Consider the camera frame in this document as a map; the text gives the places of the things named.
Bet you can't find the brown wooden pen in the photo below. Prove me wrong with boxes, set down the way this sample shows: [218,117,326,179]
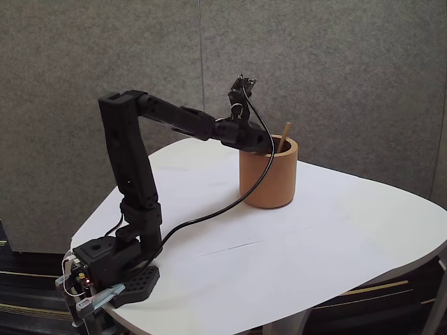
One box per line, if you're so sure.
[277,121,292,154]

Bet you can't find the brown cylindrical pen holder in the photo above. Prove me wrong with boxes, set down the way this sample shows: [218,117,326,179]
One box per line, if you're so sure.
[239,133,299,209]

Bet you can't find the grey table clamp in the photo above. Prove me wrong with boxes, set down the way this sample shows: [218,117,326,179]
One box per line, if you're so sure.
[54,275,126,335]

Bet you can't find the controller board with red light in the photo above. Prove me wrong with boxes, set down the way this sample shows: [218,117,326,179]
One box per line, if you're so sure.
[71,263,97,291]

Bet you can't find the thick black camera cable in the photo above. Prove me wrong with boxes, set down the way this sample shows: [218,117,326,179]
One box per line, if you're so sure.
[139,91,275,280]

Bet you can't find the bare camera circuit board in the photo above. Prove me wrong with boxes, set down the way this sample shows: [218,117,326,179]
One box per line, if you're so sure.
[226,73,258,121]

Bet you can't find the thin white controller wires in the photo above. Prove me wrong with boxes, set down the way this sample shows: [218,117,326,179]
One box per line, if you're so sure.
[61,255,88,298]

